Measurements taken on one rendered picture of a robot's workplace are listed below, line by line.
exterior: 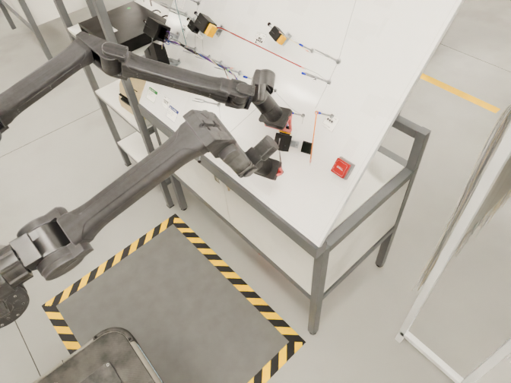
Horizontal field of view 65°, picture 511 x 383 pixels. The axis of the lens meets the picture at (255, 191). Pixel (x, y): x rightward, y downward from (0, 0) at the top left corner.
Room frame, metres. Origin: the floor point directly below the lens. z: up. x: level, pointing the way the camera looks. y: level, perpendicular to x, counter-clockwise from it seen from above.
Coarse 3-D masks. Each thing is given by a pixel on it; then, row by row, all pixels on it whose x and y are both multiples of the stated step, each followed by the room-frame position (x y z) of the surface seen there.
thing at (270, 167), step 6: (264, 162) 0.92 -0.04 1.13; (270, 162) 0.94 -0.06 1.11; (276, 162) 0.93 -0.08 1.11; (264, 168) 0.90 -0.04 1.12; (270, 168) 0.92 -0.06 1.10; (276, 168) 0.92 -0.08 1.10; (258, 174) 0.93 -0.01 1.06; (264, 174) 0.91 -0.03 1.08; (270, 174) 0.91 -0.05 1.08; (276, 174) 0.90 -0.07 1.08
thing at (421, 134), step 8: (400, 120) 1.21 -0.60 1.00; (408, 120) 1.20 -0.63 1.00; (400, 128) 1.19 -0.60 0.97; (408, 128) 1.16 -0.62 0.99; (416, 128) 1.15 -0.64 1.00; (424, 128) 1.14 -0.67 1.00; (416, 136) 1.13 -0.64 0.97; (424, 136) 1.11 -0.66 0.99; (416, 144) 1.12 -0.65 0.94; (424, 144) 1.12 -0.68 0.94; (416, 152) 1.12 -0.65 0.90; (408, 160) 1.13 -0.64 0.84; (416, 160) 1.11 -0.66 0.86; (408, 168) 1.12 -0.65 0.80; (416, 168) 1.12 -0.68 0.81
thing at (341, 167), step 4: (336, 160) 0.90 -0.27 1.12; (340, 160) 0.89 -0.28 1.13; (336, 164) 0.89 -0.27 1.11; (340, 164) 0.89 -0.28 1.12; (344, 164) 0.88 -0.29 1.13; (348, 164) 0.87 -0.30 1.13; (332, 168) 0.89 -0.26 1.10; (336, 168) 0.88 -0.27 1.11; (340, 168) 0.88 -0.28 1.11; (344, 168) 0.87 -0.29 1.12; (348, 168) 0.87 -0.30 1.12; (332, 172) 0.88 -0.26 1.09; (336, 172) 0.87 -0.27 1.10; (340, 172) 0.87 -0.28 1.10; (344, 172) 0.86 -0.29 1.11; (340, 176) 0.86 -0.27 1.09
